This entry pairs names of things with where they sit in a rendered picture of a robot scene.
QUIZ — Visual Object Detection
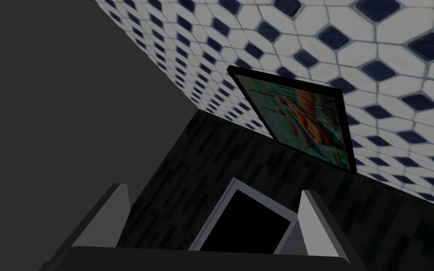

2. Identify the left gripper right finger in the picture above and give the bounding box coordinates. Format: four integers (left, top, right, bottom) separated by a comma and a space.
297, 190, 353, 263

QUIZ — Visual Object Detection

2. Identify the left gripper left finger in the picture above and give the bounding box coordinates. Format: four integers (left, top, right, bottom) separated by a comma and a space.
59, 183, 131, 249

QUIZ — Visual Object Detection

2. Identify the grey framed black panel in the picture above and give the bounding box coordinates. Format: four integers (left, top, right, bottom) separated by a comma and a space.
188, 177, 309, 255

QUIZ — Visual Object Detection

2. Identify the black framed colourful picture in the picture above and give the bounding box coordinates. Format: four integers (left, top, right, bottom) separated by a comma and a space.
226, 64, 358, 176

